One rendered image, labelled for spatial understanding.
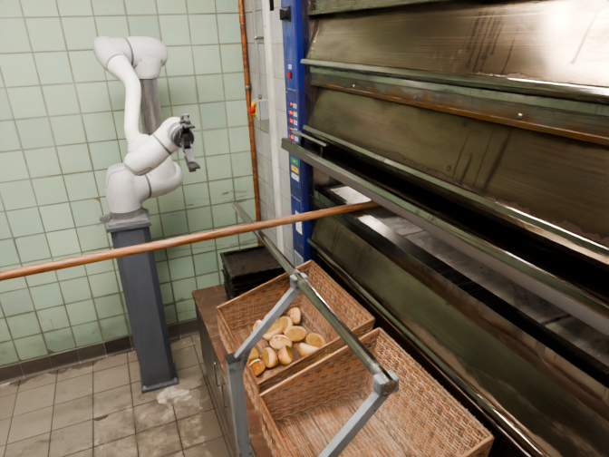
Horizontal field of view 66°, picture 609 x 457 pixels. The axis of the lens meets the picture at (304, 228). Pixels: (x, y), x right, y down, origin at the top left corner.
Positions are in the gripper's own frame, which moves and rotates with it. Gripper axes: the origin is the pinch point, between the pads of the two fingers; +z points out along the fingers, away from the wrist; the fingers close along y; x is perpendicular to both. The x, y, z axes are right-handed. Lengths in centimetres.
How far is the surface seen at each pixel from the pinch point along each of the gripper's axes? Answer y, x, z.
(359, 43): -30, -55, 14
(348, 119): -5, -55, 6
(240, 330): 90, -14, -20
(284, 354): 84, -23, 12
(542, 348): 32, -54, 99
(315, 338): 85, -39, 7
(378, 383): 32, -16, 93
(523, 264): 6, -40, 102
